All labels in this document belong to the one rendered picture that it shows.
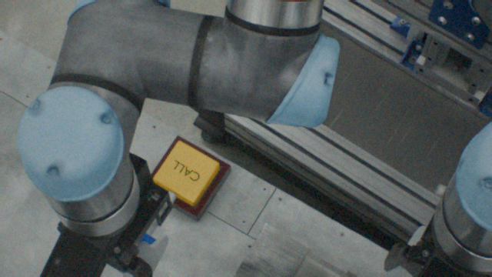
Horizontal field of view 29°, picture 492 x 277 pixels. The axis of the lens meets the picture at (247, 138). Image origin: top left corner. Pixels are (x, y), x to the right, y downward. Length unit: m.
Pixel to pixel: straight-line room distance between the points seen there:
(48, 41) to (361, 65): 0.73
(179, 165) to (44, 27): 1.12
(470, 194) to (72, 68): 0.31
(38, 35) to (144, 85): 1.50
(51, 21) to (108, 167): 1.56
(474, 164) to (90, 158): 0.27
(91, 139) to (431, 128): 1.27
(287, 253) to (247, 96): 0.38
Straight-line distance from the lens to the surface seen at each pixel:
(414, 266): 0.86
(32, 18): 2.28
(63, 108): 0.71
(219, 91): 0.75
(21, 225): 1.23
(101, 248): 0.87
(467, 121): 1.93
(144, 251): 0.96
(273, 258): 1.09
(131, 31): 0.75
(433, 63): 1.76
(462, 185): 0.67
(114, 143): 0.71
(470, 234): 0.70
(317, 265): 1.12
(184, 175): 1.18
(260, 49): 0.73
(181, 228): 1.20
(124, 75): 0.75
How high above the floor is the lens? 1.95
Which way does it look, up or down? 68 degrees down
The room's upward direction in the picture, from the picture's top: 1 degrees counter-clockwise
